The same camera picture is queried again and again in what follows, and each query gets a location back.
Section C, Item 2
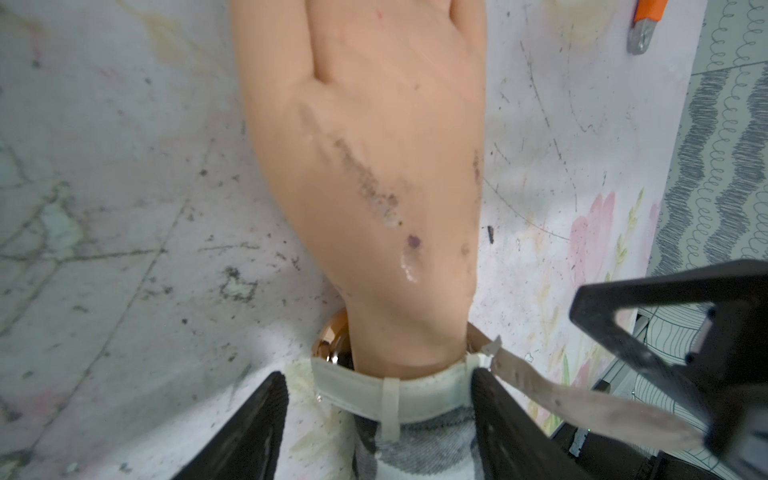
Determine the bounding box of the black white checkered sleeve forearm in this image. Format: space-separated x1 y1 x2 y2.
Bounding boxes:
352 407 485 479

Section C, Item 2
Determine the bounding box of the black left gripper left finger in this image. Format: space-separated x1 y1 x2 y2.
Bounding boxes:
174 371 289 480

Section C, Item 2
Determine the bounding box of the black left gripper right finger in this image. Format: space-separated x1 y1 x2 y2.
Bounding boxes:
471 368 590 480

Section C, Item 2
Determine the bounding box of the pink floral table mat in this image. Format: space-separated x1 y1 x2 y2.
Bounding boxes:
1 1 707 479

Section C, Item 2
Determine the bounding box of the orange handle adjustable wrench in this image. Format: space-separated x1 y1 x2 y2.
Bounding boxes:
627 0 668 56

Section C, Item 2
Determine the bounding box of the white strap rose-gold watch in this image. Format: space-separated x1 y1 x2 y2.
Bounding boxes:
311 311 703 450

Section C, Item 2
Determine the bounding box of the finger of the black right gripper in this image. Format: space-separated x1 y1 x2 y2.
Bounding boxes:
569 260 767 479

